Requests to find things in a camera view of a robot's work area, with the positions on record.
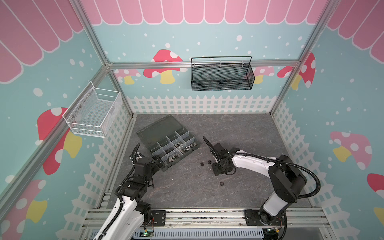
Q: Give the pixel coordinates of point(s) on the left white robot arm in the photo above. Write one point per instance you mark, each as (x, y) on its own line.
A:
(130, 212)

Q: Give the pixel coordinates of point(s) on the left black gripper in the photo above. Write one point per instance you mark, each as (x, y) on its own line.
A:
(155, 167)

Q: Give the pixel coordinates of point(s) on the dark green compartment organizer box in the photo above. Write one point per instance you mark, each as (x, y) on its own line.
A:
(168, 140)

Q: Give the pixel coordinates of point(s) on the white wire mesh basket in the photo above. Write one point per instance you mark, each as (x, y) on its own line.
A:
(93, 112)

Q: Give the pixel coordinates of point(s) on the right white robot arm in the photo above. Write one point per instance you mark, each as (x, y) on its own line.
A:
(290, 181)

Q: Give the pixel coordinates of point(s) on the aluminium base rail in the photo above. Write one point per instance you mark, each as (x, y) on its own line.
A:
(220, 218)

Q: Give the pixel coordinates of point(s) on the black wire mesh basket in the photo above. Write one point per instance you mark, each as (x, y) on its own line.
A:
(226, 73)

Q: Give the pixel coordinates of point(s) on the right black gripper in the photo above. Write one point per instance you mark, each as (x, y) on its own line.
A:
(219, 155)

